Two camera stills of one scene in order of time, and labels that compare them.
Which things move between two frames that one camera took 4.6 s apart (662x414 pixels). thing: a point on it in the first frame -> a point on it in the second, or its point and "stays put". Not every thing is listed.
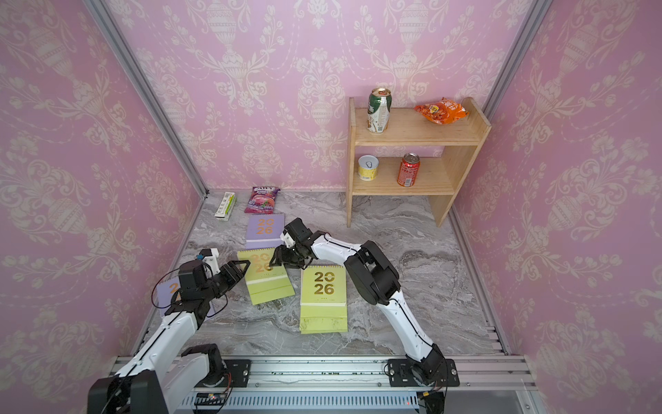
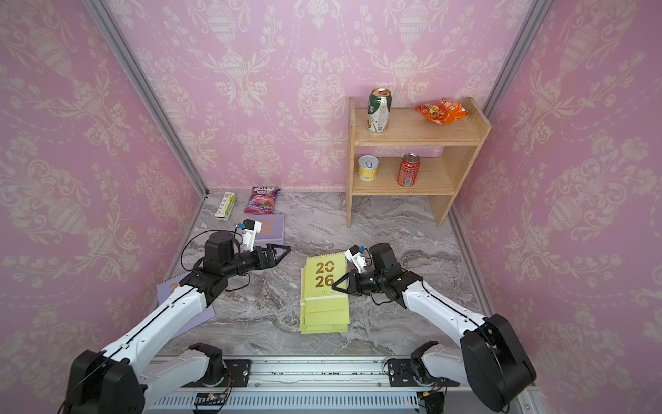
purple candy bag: (262, 200) stays put
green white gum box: (226, 206) stays put
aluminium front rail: (487, 385) stays put
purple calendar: (265, 230) stays put
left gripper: (238, 272) -> (270, 260)
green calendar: (323, 299) stays put
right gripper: (280, 257) -> (354, 282)
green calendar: (265, 284) -> (323, 310)
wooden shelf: (440, 178) stays put
